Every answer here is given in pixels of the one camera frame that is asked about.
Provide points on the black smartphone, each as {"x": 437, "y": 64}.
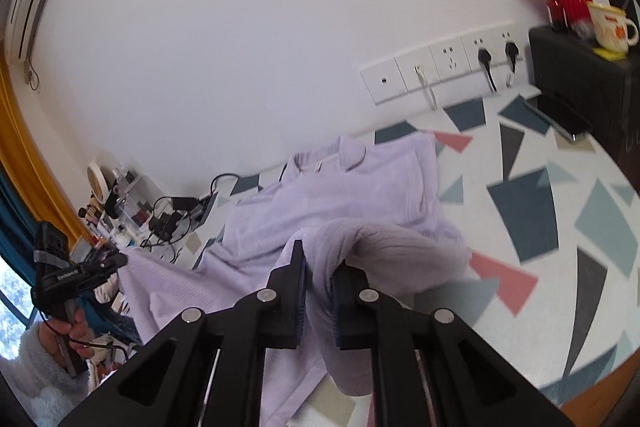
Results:
{"x": 560, "y": 117}

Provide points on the person's left hand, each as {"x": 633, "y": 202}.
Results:
{"x": 80, "y": 332}

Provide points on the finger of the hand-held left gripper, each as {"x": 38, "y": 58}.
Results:
{"x": 112, "y": 262}

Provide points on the barred window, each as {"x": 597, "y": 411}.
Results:
{"x": 10, "y": 307}

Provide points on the person's left forearm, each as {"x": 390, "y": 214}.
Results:
{"x": 35, "y": 372}

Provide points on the yellow curtain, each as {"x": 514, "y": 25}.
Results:
{"x": 25, "y": 167}

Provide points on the black box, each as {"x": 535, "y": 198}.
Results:
{"x": 575, "y": 72}

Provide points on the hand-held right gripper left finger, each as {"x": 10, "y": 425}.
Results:
{"x": 300, "y": 292}

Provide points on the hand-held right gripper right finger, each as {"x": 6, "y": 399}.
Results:
{"x": 336, "y": 302}

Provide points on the black plug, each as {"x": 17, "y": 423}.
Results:
{"x": 511, "y": 52}
{"x": 484, "y": 57}

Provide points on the group of cosmetic bottles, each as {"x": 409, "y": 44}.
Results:
{"x": 95, "y": 214}

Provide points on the lavender fleece pajama top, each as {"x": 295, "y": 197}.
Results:
{"x": 350, "y": 197}

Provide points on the grey electronic box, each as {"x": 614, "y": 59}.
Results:
{"x": 207, "y": 207}

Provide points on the white wall socket row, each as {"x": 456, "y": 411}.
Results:
{"x": 450, "y": 62}

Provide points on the round white framed mirror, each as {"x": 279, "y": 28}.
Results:
{"x": 96, "y": 179}

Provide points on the cream mug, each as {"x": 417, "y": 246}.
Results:
{"x": 607, "y": 29}

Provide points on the black power adapter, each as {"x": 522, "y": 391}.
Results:
{"x": 182, "y": 203}
{"x": 162, "y": 223}

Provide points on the clear plastic organizer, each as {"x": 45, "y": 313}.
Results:
{"x": 132, "y": 207}

